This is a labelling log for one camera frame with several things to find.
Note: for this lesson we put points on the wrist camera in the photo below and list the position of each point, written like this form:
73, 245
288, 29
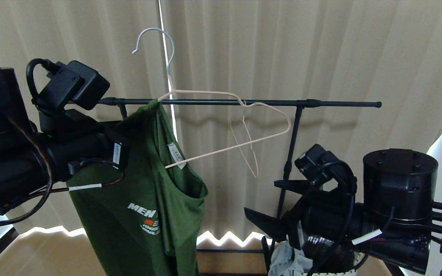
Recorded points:
317, 161
83, 84

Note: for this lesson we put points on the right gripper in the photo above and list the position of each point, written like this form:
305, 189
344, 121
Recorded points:
328, 222

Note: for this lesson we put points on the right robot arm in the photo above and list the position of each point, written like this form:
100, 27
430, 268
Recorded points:
397, 184

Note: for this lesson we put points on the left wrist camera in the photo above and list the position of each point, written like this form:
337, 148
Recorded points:
83, 84

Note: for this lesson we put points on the white laundry basket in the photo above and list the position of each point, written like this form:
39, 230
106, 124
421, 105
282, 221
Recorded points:
332, 273

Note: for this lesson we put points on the pale blue denim garment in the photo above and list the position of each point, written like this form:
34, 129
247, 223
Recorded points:
282, 261

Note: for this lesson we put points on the green long-sleeved shirt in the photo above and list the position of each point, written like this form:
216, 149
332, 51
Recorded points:
129, 184

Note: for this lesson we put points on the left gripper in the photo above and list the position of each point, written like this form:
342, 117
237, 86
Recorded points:
86, 153

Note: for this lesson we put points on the beige curtain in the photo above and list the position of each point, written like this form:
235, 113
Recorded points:
320, 57

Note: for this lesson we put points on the pink clothes hanger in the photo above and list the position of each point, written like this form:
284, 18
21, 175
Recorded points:
202, 92
258, 168

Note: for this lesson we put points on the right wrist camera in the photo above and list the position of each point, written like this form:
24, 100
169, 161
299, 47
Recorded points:
317, 161

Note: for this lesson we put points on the black clothes rack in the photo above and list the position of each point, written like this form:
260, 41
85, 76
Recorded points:
213, 102

